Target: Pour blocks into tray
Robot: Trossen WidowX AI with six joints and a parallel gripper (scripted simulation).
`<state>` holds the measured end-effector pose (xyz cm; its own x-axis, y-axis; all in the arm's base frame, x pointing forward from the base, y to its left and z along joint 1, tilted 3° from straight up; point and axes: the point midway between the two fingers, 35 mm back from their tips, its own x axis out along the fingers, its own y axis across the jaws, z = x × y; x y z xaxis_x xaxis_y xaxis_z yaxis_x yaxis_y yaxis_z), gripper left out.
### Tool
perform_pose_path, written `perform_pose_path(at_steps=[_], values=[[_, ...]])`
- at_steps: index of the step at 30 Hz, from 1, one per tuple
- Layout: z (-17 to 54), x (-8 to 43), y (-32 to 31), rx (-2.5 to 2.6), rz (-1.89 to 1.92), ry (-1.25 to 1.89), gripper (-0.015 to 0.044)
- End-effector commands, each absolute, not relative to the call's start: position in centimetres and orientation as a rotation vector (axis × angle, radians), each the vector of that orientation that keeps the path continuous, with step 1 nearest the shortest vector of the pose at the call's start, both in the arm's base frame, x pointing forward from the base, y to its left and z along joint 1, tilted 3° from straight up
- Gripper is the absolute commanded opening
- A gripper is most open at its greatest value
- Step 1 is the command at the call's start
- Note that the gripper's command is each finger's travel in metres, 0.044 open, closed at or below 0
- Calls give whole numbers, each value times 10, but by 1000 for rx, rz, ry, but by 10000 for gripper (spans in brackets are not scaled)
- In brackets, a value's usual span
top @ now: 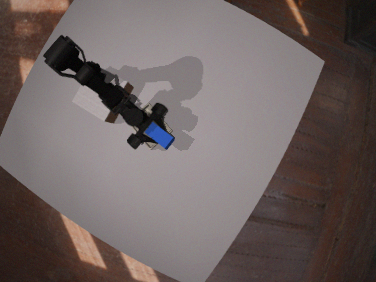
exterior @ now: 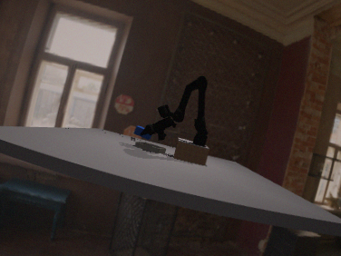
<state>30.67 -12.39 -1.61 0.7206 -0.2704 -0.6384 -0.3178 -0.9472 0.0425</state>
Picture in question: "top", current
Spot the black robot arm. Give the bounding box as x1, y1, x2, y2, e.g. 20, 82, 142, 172
43, 35, 147, 126

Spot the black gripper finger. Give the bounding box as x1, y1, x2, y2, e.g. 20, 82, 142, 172
141, 133, 158, 144
153, 115, 167, 132

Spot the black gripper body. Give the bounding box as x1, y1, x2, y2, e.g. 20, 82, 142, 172
127, 103, 167, 149

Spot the blue square cup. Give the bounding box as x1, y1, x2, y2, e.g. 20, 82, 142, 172
145, 122, 175, 150

